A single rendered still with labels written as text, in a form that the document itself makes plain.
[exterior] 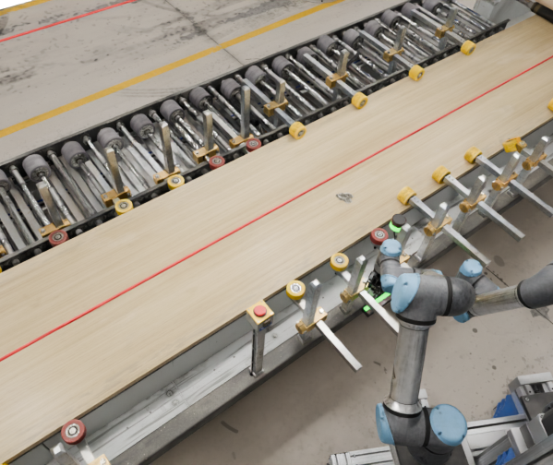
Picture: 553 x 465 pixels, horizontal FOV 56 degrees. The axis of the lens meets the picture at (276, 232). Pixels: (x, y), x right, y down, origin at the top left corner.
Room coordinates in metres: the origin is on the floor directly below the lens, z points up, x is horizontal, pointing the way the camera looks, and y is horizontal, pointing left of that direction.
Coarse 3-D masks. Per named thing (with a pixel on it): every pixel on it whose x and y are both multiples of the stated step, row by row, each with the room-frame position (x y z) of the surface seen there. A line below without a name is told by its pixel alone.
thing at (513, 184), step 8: (480, 160) 2.00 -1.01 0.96; (488, 168) 1.96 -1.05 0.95; (496, 168) 1.95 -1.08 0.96; (496, 176) 1.92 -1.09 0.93; (512, 184) 1.85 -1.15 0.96; (520, 192) 1.81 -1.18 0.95; (528, 192) 1.80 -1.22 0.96; (528, 200) 1.77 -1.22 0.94; (536, 200) 1.75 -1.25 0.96; (544, 208) 1.71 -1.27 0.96
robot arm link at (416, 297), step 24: (408, 288) 0.79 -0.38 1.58; (432, 288) 0.79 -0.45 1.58; (408, 312) 0.74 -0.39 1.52; (432, 312) 0.75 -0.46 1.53; (408, 336) 0.70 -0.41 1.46; (408, 360) 0.65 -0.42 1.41; (408, 384) 0.60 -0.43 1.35; (384, 408) 0.56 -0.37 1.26; (408, 408) 0.55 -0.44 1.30; (384, 432) 0.49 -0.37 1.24; (408, 432) 0.50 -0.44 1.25
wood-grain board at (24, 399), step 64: (448, 64) 2.91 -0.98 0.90; (512, 64) 2.98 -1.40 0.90; (320, 128) 2.20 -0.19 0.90; (384, 128) 2.25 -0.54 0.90; (448, 128) 2.30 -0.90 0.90; (512, 128) 2.35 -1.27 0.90; (192, 192) 1.66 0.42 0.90; (256, 192) 1.69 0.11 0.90; (320, 192) 1.73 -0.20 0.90; (384, 192) 1.77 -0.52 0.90; (64, 256) 1.22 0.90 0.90; (128, 256) 1.25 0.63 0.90; (192, 256) 1.28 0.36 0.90; (256, 256) 1.31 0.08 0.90; (320, 256) 1.35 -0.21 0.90; (0, 320) 0.90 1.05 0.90; (64, 320) 0.92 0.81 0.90; (128, 320) 0.95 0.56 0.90; (192, 320) 0.97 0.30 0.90; (0, 384) 0.65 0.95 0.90; (64, 384) 0.67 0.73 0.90; (128, 384) 0.69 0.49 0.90; (0, 448) 0.43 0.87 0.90
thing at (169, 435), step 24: (504, 192) 2.04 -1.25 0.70; (480, 216) 1.85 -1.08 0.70; (408, 264) 1.49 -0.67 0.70; (336, 312) 1.19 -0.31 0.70; (360, 312) 1.22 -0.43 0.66; (312, 336) 1.05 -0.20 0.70; (264, 360) 0.92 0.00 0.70; (288, 360) 0.93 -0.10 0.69; (240, 384) 0.81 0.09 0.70; (192, 408) 0.69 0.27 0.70; (216, 408) 0.70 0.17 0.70; (168, 432) 0.59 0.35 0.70; (192, 432) 0.61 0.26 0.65; (120, 456) 0.49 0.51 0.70; (144, 456) 0.49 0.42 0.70
